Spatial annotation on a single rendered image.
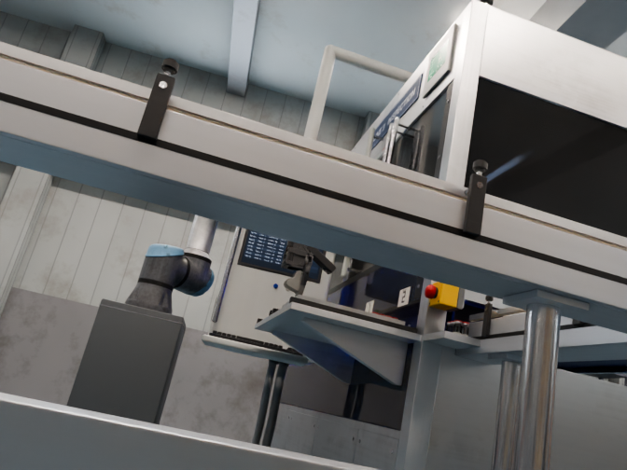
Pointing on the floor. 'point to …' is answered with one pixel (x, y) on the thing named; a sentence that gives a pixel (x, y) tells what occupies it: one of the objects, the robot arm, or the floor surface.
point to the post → (418, 395)
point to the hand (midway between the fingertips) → (299, 297)
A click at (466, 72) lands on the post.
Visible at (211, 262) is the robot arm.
